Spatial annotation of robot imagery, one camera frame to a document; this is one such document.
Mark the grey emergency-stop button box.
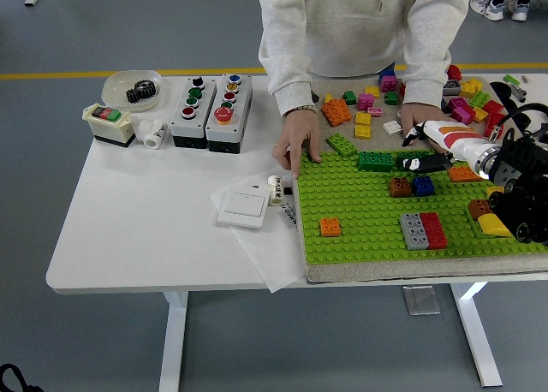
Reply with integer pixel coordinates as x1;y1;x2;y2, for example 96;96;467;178
205;73;253;155

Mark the silver floor plate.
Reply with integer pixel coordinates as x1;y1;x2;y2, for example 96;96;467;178
402;284;442;317

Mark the yellow curved slope brick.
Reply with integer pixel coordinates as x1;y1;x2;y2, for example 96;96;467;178
476;213;514;239

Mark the person's left hand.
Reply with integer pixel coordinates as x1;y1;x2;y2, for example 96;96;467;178
399;102;450;144

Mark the small white pipe coupling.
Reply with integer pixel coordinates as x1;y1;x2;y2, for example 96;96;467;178
266;174;285;206

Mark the green 2x4 flat plate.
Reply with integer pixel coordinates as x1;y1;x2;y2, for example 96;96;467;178
325;133;359;157

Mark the white pipe tee fitting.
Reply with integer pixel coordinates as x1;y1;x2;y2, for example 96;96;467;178
134;118;169;150

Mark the person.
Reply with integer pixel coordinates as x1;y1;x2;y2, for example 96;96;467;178
254;0;475;119
469;0;541;23

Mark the blue 2x2 brick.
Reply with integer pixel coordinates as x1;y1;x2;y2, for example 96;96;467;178
411;175;436;197

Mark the cream red-green switch box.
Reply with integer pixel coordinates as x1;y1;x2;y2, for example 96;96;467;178
81;103;134;150

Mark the orange 2x2 brick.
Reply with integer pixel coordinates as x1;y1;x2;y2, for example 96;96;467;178
319;217;343;238

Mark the white printed label strip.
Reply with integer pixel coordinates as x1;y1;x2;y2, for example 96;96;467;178
278;201;301;231

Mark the white oval bowl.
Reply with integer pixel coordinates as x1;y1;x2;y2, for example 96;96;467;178
101;69;164;113

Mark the white table leg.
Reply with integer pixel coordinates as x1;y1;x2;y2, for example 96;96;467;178
449;282;504;389
158;291;190;392

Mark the wide orange brick block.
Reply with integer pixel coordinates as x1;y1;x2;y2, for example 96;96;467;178
320;98;353;128

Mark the large yellow brick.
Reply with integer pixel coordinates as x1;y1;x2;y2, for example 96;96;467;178
459;77;485;99

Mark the brown 2x2 brick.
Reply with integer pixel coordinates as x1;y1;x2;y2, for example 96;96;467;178
466;199;493;221
388;176;413;199

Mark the orange 2x4 brick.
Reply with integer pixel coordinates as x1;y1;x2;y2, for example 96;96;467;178
447;164;483;183

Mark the white wall switch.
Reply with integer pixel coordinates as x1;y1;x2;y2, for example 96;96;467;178
217;181;270;229

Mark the red 2x4 brick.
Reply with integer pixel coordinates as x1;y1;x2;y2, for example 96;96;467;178
484;111;507;139
419;211;449;251

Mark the small green plate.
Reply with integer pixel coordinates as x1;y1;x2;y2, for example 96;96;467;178
465;203;515;241

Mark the white paper sheet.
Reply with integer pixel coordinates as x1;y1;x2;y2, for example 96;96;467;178
208;175;310;293

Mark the grey-brown mat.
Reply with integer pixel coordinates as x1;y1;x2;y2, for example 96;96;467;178
283;74;548;284

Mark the person's right hand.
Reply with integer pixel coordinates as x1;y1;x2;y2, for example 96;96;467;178
271;108;323;180

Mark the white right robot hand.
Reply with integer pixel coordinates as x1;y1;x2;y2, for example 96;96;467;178
396;119;489;174

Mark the lime green studded baseplate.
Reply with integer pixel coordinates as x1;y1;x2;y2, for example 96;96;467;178
296;149;548;265

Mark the grey four-button control box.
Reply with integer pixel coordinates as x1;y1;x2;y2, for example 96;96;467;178
170;75;218;149

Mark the dark green 2x4 brick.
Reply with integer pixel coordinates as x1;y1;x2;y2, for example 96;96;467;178
357;151;396;173
396;150;434;173

